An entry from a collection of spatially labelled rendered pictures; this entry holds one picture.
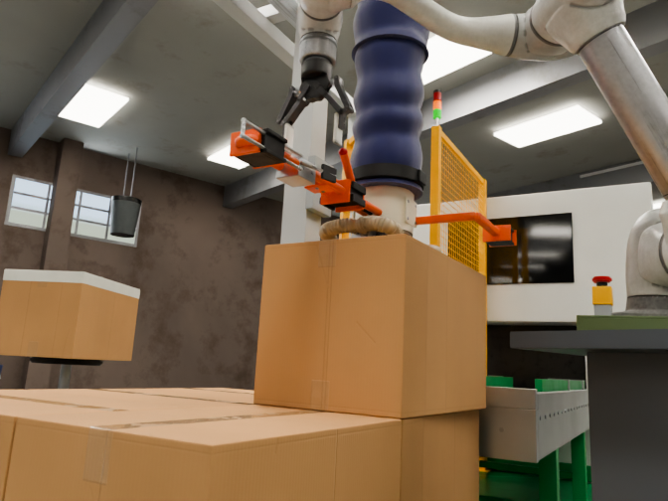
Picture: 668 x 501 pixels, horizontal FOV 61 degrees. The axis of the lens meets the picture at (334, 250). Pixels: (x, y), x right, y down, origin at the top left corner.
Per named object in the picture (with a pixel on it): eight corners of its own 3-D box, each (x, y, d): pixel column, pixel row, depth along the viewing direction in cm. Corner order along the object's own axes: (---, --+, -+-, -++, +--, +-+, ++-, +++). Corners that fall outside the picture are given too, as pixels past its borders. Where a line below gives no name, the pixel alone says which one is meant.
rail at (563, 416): (595, 418, 366) (593, 388, 370) (604, 419, 363) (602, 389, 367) (521, 458, 170) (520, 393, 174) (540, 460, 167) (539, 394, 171)
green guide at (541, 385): (580, 394, 373) (580, 380, 375) (597, 395, 368) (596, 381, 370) (535, 399, 237) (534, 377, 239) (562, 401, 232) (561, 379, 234)
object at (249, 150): (254, 169, 121) (255, 147, 122) (282, 165, 117) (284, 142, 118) (229, 156, 113) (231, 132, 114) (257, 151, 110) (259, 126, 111)
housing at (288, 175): (291, 188, 131) (292, 169, 132) (316, 184, 128) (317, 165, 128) (273, 178, 125) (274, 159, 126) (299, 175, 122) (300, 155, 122)
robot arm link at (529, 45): (502, 24, 148) (522, -9, 135) (570, 29, 149) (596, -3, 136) (502, 70, 145) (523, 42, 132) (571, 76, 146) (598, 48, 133)
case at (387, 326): (367, 399, 189) (372, 279, 197) (486, 409, 168) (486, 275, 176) (251, 404, 139) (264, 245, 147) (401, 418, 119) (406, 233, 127)
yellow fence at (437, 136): (478, 468, 398) (478, 183, 441) (492, 470, 394) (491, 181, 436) (417, 496, 299) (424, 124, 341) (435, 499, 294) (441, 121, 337)
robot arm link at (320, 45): (312, 56, 143) (310, 78, 142) (292, 38, 136) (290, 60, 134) (344, 48, 139) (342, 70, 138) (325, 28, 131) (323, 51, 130)
